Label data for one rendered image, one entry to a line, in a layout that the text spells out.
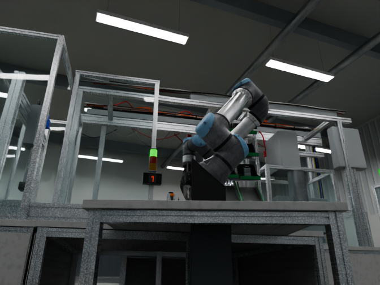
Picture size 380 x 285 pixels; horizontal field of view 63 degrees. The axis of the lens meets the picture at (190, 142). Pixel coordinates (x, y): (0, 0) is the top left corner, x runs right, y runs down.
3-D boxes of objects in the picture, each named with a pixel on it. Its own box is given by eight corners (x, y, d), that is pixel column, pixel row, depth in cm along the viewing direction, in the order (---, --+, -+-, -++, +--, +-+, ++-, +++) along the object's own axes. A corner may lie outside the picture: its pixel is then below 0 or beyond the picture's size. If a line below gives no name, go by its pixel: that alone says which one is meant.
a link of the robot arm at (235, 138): (236, 171, 137) (256, 150, 140) (215, 149, 137) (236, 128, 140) (228, 172, 149) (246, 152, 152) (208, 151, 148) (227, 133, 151)
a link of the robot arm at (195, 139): (215, 143, 169) (205, 150, 178) (201, 129, 168) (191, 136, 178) (207, 152, 165) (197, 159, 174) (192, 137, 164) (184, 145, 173)
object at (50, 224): (324, 236, 173) (323, 230, 174) (34, 226, 144) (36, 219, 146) (236, 253, 300) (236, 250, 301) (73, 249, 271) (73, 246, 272)
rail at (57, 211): (219, 229, 170) (219, 209, 175) (46, 222, 153) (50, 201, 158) (216, 230, 175) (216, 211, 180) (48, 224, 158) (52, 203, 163)
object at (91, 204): (348, 210, 105) (346, 202, 106) (81, 207, 105) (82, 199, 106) (286, 235, 169) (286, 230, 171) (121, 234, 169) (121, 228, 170)
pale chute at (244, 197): (264, 211, 188) (266, 204, 186) (243, 210, 187) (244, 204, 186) (254, 188, 214) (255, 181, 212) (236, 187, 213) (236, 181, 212)
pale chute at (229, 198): (241, 210, 185) (242, 203, 183) (219, 209, 184) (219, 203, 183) (234, 186, 211) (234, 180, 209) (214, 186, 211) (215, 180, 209)
